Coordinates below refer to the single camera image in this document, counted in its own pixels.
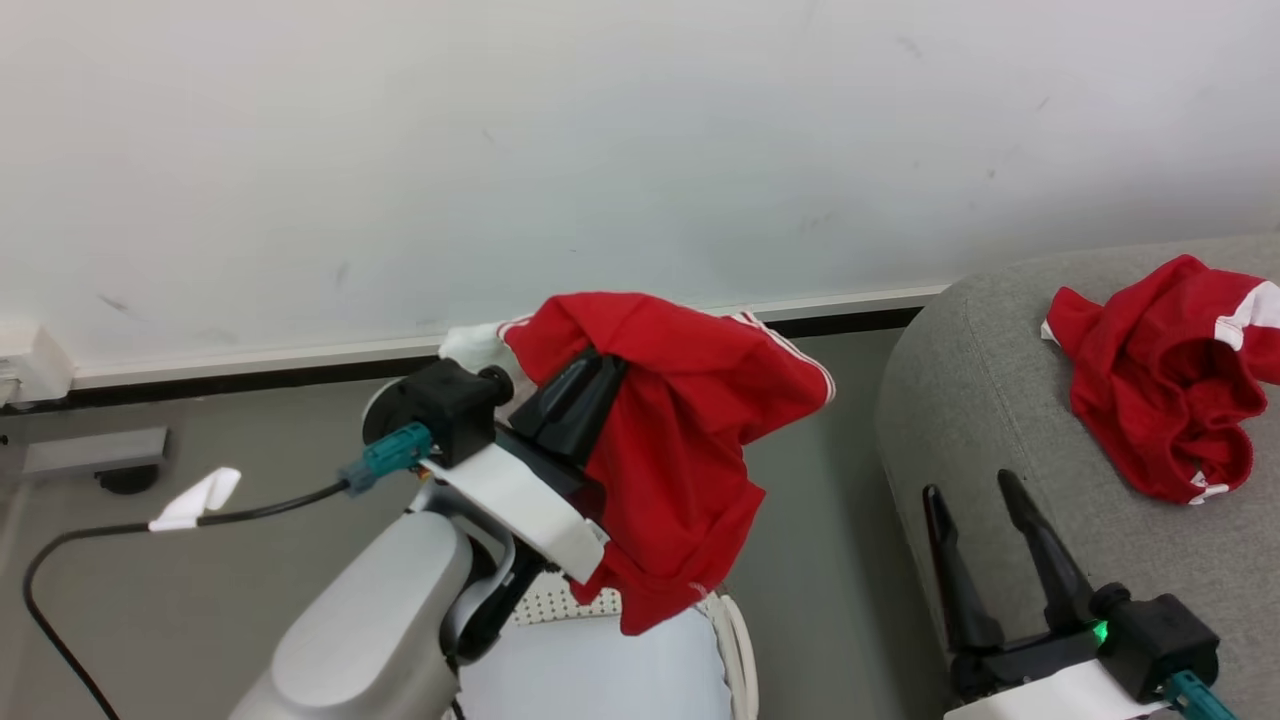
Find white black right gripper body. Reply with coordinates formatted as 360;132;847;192
943;623;1173;720

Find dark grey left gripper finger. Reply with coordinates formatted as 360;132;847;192
535;346;629;463

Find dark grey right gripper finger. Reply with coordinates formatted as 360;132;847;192
922;485;1006;655
997;469;1098;635

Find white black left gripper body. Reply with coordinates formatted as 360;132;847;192
418;420;609;587

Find red garment thin white stripes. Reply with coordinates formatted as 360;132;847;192
438;291;837;637

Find red garment wide white band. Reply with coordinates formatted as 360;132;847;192
1040;253;1280;506

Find grey fabric sofa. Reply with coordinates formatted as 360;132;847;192
875;233;1280;720

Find beige plastic laundry basket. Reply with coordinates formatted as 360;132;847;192
455;578;761;720

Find white and black baseboard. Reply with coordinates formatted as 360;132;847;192
0;283;951;416

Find black caster wheel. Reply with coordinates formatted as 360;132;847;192
97;464;161;496

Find black cable teal connector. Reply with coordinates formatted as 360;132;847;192
1163;669;1239;720
22;421;436;720

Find white cable tag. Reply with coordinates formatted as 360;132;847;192
148;466;243;533

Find grey metal frame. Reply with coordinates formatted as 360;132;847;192
0;427;171;483

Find white wall socket box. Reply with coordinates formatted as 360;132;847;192
0;322;77;409

